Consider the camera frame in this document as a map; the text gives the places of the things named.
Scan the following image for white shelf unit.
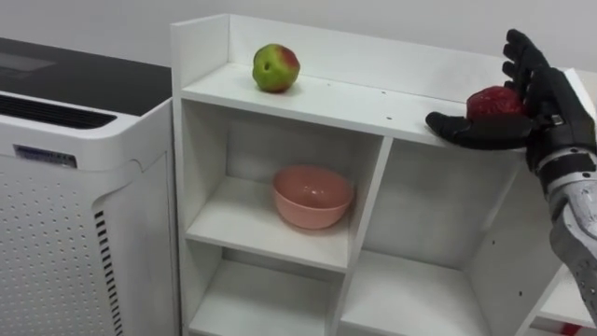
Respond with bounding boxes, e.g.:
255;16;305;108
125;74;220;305
170;12;597;336

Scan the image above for white air purifier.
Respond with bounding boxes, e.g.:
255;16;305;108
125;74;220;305
0;36;181;336

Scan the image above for pink bowl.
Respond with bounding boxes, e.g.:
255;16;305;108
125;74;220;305
272;163;355;231

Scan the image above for green red apple soft toy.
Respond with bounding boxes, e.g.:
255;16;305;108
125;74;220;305
252;43;301;94

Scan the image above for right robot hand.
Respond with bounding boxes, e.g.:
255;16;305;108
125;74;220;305
424;28;597;173

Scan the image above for red strawberry soft toy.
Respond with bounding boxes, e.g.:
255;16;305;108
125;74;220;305
465;85;528;120

